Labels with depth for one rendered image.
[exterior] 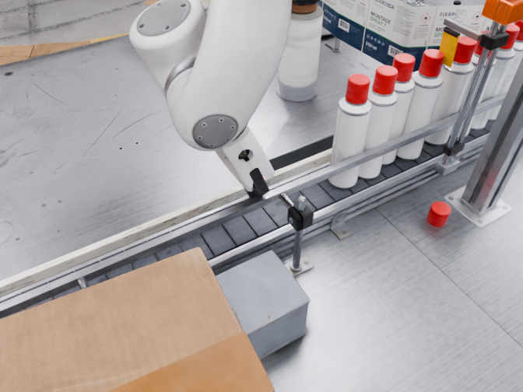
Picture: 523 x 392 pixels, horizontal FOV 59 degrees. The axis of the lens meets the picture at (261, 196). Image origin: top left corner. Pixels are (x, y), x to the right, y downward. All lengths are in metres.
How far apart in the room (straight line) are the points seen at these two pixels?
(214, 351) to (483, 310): 0.51
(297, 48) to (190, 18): 0.50
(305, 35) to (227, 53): 0.54
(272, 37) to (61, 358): 0.32
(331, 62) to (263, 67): 0.75
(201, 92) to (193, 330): 0.21
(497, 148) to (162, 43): 0.58
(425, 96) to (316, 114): 0.26
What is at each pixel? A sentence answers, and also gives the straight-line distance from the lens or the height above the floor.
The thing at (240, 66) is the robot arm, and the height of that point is 1.23.
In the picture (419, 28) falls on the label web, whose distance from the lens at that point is 1.05.
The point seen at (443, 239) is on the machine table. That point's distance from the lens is 0.85.
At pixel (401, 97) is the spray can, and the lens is 0.80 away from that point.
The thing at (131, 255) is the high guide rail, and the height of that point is 0.96.
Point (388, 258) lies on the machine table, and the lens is 0.80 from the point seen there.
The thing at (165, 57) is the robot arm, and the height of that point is 1.21.
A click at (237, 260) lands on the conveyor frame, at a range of 0.73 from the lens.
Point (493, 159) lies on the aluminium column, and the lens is 0.86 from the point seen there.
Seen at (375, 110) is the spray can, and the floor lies 1.03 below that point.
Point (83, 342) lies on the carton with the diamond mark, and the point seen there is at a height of 1.12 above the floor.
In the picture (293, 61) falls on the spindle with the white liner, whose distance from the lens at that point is 0.98.
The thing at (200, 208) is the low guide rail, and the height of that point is 0.91.
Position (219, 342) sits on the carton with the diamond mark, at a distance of 0.36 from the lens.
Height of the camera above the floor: 1.44
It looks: 45 degrees down
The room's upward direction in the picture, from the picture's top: straight up
